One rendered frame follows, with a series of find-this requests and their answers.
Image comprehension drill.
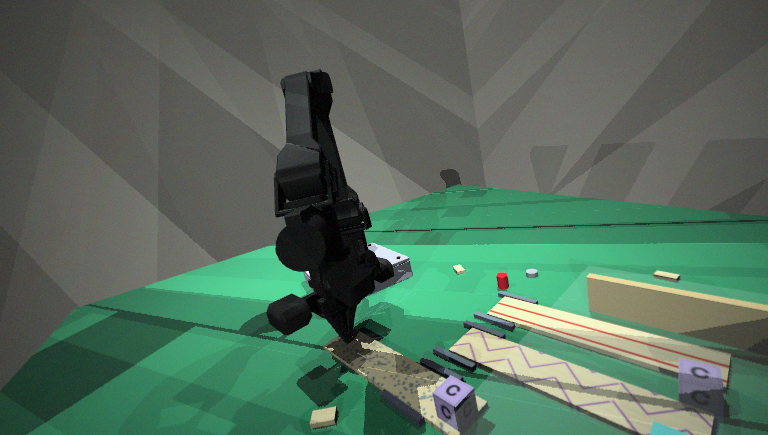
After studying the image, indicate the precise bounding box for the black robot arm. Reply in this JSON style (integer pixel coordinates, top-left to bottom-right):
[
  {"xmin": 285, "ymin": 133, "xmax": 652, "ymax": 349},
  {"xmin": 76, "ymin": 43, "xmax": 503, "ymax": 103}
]
[{"xmin": 274, "ymin": 69, "xmax": 381, "ymax": 307}]

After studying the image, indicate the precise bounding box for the red cylinder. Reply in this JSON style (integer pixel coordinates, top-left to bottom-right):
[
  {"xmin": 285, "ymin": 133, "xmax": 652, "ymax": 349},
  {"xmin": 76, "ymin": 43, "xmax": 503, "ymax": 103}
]
[{"xmin": 496, "ymin": 273, "xmax": 509, "ymax": 289}]

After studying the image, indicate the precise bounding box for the beige flat block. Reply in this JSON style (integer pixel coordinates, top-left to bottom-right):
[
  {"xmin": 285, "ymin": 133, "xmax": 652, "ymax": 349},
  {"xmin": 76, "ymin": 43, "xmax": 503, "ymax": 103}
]
[{"xmin": 310, "ymin": 407, "xmax": 337, "ymax": 429}]

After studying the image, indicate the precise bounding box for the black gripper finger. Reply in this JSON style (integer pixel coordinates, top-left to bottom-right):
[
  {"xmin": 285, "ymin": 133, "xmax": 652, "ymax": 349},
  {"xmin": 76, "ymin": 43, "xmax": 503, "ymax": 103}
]
[
  {"xmin": 311, "ymin": 304, "xmax": 350, "ymax": 344},
  {"xmin": 336, "ymin": 298, "xmax": 357, "ymax": 342}
]

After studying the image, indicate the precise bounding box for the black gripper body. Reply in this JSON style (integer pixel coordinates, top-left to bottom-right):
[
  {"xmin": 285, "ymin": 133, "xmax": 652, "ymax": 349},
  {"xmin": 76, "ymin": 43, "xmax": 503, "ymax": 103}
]
[{"xmin": 267, "ymin": 240, "xmax": 394, "ymax": 335}]

